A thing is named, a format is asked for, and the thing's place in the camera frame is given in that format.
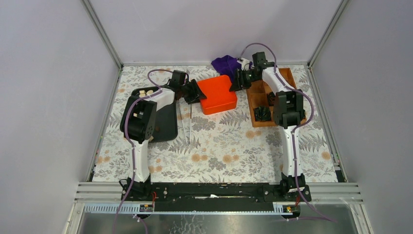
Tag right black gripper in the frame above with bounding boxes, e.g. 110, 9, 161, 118
228, 68, 259, 92

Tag orange box lid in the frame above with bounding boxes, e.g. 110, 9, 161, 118
197, 75, 238, 115

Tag white handled metal tongs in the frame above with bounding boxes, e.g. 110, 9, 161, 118
178, 100, 192, 145

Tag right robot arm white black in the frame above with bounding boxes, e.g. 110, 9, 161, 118
230, 52, 305, 201

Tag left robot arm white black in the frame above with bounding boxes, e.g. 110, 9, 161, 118
120, 69, 207, 200

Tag purple cloth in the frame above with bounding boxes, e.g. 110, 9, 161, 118
211, 55, 242, 82

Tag wooden compartment organizer box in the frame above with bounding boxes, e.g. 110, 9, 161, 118
246, 67, 307, 128

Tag dark rolled tie left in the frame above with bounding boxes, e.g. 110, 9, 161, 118
253, 106, 271, 122

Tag black plastic tray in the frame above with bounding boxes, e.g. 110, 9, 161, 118
121, 86, 178, 143

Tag floral patterned table mat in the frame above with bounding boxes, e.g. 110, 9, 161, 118
92, 64, 338, 183

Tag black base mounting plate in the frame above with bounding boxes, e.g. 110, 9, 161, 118
119, 180, 312, 212

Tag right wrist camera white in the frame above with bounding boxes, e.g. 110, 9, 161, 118
237, 58, 251, 70

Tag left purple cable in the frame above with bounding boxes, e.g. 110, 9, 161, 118
111, 69, 189, 234

